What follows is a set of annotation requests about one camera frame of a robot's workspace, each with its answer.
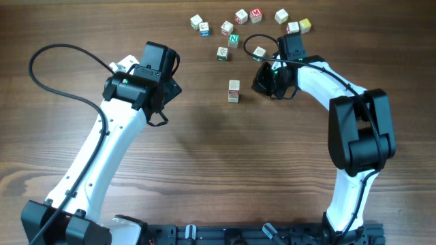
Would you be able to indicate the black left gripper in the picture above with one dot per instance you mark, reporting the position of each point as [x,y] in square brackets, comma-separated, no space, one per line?
[172,90]

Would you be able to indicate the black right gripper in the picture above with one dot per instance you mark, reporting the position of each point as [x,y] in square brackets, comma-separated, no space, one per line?
[259,83]

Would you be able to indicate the red letter U block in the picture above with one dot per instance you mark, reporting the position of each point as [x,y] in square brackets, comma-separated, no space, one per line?
[234,85]

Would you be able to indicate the white green picture block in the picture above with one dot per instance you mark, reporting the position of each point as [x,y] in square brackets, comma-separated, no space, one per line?
[233,99]

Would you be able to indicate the red letter I block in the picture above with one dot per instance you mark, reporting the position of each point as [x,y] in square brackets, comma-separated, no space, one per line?
[233,93]

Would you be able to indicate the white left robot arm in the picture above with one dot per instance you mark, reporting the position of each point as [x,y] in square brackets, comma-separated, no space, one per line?
[132,94]

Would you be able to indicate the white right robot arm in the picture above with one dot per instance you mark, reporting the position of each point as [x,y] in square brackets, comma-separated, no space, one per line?
[360,132]

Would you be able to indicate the green letter J block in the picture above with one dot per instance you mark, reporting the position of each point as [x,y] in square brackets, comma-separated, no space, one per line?
[259,52]

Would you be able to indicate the green letter block centre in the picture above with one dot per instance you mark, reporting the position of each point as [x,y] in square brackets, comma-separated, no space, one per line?
[222,54]

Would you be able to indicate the green letter N block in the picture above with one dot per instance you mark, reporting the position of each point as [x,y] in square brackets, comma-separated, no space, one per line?
[233,41]

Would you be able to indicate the red letter Y block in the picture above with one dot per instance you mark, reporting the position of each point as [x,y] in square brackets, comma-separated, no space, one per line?
[293,27]

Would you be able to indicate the red letter A block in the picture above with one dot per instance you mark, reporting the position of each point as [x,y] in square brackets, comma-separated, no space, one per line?
[227,28]

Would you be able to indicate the red letter M block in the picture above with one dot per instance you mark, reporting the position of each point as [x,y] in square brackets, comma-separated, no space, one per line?
[255,15]

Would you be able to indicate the plain white picture block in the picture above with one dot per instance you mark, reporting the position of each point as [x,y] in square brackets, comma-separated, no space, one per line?
[281,16]

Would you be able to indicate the red white picture block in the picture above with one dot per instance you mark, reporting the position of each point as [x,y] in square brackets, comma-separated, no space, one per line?
[241,16]

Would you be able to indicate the yellow block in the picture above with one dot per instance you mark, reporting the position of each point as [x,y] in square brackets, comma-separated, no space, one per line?
[305,25]

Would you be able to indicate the blue letter block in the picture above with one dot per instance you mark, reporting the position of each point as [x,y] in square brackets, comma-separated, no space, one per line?
[204,29]

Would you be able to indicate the green letter block far left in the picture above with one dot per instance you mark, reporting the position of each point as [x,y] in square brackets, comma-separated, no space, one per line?
[195,21]

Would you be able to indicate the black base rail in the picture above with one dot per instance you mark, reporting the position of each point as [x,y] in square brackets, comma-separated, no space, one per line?
[306,233]

